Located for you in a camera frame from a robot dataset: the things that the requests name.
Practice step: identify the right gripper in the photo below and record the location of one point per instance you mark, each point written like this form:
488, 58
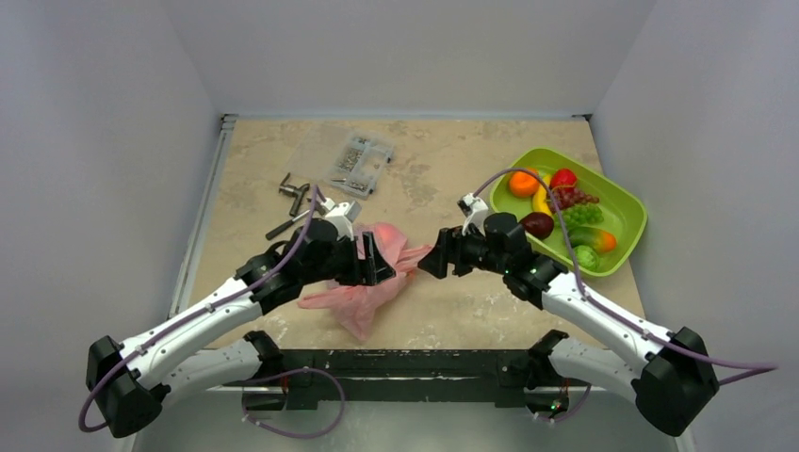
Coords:
451, 249

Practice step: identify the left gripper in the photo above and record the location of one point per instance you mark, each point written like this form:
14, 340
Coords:
372, 269

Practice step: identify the pink plastic bag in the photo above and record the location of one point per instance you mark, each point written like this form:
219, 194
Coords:
354, 308

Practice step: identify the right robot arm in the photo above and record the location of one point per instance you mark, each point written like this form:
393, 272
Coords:
664, 374

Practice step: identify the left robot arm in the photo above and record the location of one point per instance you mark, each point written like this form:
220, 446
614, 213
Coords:
131, 381

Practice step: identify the fake dark red plum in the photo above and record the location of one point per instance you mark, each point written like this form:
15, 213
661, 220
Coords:
538, 224

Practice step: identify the fake banana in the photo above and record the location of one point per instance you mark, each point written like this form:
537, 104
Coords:
539, 201

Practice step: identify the fake red grapes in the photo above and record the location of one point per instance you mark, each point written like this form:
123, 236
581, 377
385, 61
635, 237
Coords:
567, 197

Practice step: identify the fake red strawberry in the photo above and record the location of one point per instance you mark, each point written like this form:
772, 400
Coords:
563, 179

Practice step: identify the fake green grapes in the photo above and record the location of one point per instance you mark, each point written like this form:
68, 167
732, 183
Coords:
582, 214

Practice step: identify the fake green lime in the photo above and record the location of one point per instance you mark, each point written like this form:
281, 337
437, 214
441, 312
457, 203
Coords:
588, 259

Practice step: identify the fake mango green orange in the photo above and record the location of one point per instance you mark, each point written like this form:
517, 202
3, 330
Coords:
597, 239

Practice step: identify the black metal clamp tool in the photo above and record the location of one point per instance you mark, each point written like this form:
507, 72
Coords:
297, 193

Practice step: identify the clear screw organizer box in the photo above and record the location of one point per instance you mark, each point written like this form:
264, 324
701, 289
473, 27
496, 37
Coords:
360, 164

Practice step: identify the green plastic tray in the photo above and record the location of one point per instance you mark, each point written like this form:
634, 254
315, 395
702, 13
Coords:
624, 215

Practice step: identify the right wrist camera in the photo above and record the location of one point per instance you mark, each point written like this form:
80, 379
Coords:
475, 211

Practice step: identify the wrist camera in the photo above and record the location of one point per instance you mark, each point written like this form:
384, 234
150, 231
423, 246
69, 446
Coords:
475, 211
342, 215

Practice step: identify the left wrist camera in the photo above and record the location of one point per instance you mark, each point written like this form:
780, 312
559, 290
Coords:
342, 215

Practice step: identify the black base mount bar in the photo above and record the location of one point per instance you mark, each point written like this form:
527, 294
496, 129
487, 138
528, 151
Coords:
504, 378

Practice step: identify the aluminium frame rail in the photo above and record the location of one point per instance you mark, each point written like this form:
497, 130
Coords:
187, 272

